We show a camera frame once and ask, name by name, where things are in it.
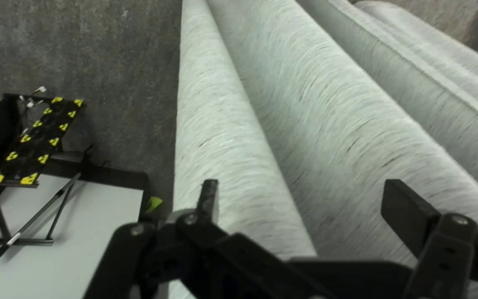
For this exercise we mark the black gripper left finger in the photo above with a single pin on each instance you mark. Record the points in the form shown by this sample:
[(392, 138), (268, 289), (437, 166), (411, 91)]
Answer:
[(157, 259)]

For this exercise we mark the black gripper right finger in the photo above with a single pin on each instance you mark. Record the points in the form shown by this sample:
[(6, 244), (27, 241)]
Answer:
[(449, 254)]

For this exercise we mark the grey fabric curtain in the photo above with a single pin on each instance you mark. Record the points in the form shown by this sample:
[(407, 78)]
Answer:
[(306, 110)]

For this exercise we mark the small green object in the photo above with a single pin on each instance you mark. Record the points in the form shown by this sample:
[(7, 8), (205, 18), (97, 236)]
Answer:
[(153, 204)]

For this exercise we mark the white flat panel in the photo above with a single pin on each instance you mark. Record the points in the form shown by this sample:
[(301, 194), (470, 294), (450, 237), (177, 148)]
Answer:
[(57, 266)]

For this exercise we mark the black tripod stand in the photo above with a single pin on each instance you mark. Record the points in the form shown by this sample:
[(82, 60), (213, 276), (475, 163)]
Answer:
[(57, 201)]

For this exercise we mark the black board with yellow stickers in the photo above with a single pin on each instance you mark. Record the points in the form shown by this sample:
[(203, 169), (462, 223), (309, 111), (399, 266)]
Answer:
[(34, 138)]

